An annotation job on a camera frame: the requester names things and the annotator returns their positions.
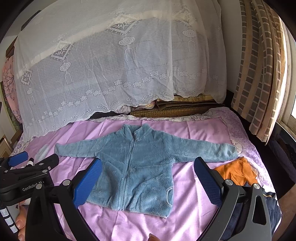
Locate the pink floral pillow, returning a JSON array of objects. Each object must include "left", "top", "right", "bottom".
[{"left": 2, "top": 56, "right": 22, "bottom": 123}]

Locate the dark navy garment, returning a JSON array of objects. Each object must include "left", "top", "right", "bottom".
[{"left": 220, "top": 185, "right": 282, "bottom": 240}]

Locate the person left hand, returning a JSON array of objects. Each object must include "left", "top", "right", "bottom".
[{"left": 16, "top": 201, "right": 27, "bottom": 241}]

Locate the pink bed sheet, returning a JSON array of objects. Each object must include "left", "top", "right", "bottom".
[{"left": 9, "top": 107, "right": 277, "bottom": 241}]

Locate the brown checkered curtain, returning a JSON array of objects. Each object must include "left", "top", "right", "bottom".
[{"left": 231, "top": 1, "right": 287, "bottom": 143}]

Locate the blue fleece zip jacket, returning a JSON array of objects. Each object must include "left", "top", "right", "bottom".
[{"left": 55, "top": 124, "right": 239, "bottom": 218}]

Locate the orange knit sweater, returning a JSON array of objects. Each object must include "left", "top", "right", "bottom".
[{"left": 214, "top": 157, "right": 258, "bottom": 186}]

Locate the white lace cover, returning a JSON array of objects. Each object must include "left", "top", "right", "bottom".
[{"left": 14, "top": 1, "right": 227, "bottom": 141}]

